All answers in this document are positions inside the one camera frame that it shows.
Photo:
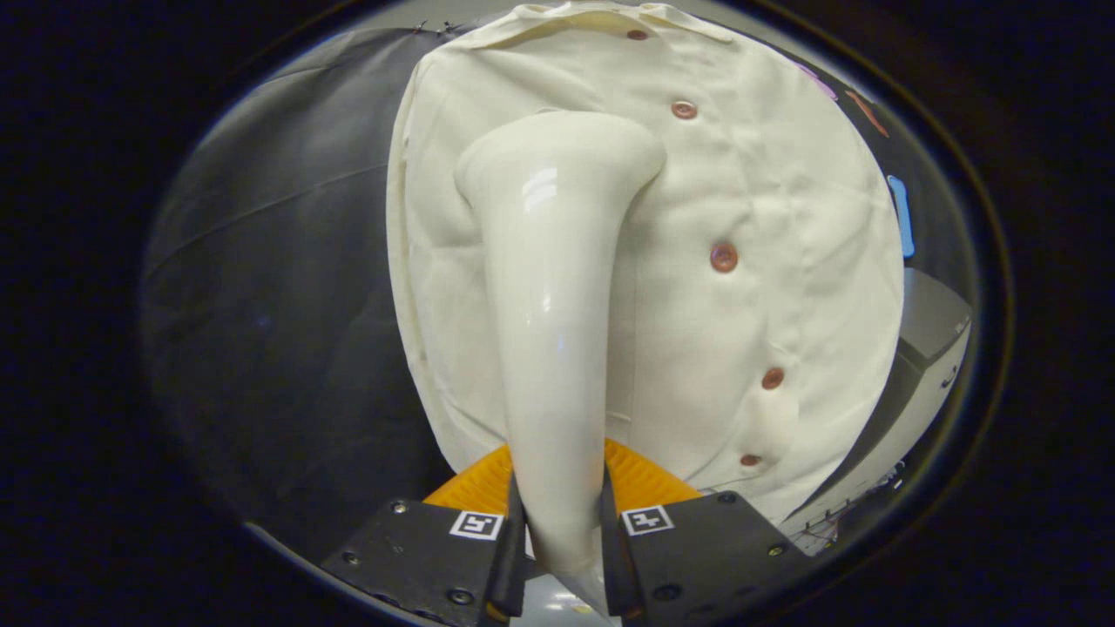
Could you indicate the white cabinet with grey top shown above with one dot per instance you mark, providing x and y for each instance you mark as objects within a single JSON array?
[{"x": 923, "y": 331}]

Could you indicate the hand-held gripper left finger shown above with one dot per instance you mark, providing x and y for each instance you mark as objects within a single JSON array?
[{"x": 514, "y": 566}]

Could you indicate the cream button-up shirt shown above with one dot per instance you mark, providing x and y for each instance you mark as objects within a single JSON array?
[{"x": 740, "y": 331}]

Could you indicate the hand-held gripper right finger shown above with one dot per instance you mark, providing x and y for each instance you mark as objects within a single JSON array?
[{"x": 612, "y": 566}]

